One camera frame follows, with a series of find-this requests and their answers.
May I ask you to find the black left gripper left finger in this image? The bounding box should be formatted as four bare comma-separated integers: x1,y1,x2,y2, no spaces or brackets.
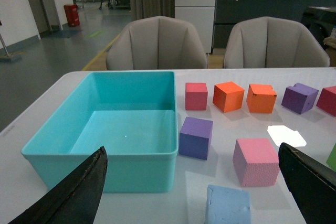
10,146,108,223

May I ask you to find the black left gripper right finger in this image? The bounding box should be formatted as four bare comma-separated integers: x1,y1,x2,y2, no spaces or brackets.
278,143,335,223

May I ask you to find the light blue foam cube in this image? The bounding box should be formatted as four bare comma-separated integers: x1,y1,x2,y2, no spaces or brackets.
204,185,251,223

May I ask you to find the green foam cube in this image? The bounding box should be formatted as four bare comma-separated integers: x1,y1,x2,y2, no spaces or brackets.
326,144,336,171

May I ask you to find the pink foam cube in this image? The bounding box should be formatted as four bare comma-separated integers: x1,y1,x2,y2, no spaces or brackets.
233,138,280,187

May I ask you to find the crimson foam cube right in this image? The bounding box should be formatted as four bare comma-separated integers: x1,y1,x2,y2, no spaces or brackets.
316,86,336,116

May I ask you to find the crimson foam cube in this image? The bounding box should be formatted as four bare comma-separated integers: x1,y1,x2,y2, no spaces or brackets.
185,82,208,111
316,86,336,116

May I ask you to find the purple notched foam cube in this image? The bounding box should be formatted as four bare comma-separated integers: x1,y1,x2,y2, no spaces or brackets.
281,83,319,114

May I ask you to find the teal plastic bin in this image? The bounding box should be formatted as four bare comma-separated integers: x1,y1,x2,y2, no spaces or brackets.
22,71,178,193

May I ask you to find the orange foam cube right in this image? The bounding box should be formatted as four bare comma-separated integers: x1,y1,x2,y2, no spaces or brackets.
246,83,277,114

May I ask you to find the orange foam cube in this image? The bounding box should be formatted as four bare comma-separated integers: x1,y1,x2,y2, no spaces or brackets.
246,83,277,114
213,81,245,113

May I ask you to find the orange foam cube left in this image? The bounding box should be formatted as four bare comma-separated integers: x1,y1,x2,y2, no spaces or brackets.
213,81,245,113

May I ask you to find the purple foam cube front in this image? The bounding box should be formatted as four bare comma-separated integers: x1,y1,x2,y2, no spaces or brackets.
178,116,213,160

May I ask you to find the crimson foam cube left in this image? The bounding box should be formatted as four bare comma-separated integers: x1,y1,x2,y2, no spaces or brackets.
185,82,208,111

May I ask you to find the beige chair right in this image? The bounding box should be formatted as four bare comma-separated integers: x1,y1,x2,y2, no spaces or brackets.
223,17,330,69

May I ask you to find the beige chair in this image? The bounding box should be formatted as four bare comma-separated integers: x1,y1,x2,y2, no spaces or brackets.
223,17,330,69
106,16,207,70

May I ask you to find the floor mop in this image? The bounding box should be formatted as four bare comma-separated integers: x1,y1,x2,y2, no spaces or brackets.
0,35,22,63

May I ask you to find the beige chair left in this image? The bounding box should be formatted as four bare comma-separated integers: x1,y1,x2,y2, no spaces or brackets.
106,16,207,70

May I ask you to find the red fire extinguisher box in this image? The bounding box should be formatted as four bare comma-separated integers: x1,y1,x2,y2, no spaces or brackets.
64,4,80,27

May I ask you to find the dark grey counter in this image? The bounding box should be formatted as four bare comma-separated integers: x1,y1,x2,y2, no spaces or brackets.
213,0,335,48

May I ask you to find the white drawer cabinet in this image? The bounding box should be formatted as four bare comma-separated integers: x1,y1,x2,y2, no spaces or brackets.
175,0,216,53

